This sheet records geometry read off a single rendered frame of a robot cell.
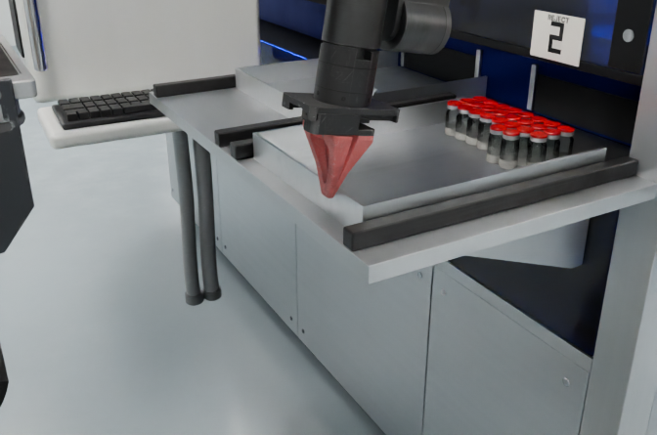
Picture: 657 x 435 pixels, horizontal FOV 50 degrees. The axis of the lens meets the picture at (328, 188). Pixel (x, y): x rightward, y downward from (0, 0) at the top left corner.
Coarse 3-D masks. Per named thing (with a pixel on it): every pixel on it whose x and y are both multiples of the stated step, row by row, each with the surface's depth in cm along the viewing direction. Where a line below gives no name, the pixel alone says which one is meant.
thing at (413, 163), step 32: (288, 128) 90; (384, 128) 97; (416, 128) 100; (256, 160) 88; (288, 160) 80; (384, 160) 88; (416, 160) 88; (448, 160) 88; (480, 160) 88; (576, 160) 80; (320, 192) 74; (352, 192) 79; (384, 192) 79; (416, 192) 70; (448, 192) 72; (480, 192) 74; (352, 224) 69
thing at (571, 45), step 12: (540, 12) 92; (540, 24) 92; (564, 24) 89; (576, 24) 87; (540, 36) 93; (564, 36) 89; (576, 36) 88; (540, 48) 93; (564, 48) 90; (576, 48) 88; (552, 60) 92; (564, 60) 90; (576, 60) 88
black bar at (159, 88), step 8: (184, 80) 118; (192, 80) 118; (200, 80) 119; (208, 80) 119; (216, 80) 120; (224, 80) 121; (232, 80) 121; (160, 88) 115; (168, 88) 116; (176, 88) 117; (184, 88) 117; (192, 88) 118; (200, 88) 119; (208, 88) 120; (216, 88) 120; (224, 88) 121; (160, 96) 116
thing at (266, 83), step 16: (272, 64) 123; (288, 64) 125; (304, 64) 126; (384, 64) 135; (240, 80) 120; (256, 80) 113; (272, 80) 124; (288, 80) 126; (304, 80) 126; (384, 80) 126; (400, 80) 126; (416, 80) 126; (432, 80) 126; (464, 80) 113; (480, 80) 115; (256, 96) 114; (272, 96) 109; (384, 96) 106; (400, 96) 108; (416, 96) 109; (464, 96) 114; (288, 112) 105
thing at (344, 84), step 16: (320, 48) 67; (336, 48) 65; (352, 48) 64; (320, 64) 66; (336, 64) 65; (352, 64) 65; (368, 64) 65; (320, 80) 66; (336, 80) 65; (352, 80) 65; (368, 80) 66; (288, 96) 67; (304, 96) 68; (320, 96) 67; (336, 96) 66; (352, 96) 66; (368, 96) 67; (304, 112) 65; (320, 112) 64; (336, 112) 65; (352, 112) 66; (368, 112) 67; (384, 112) 68
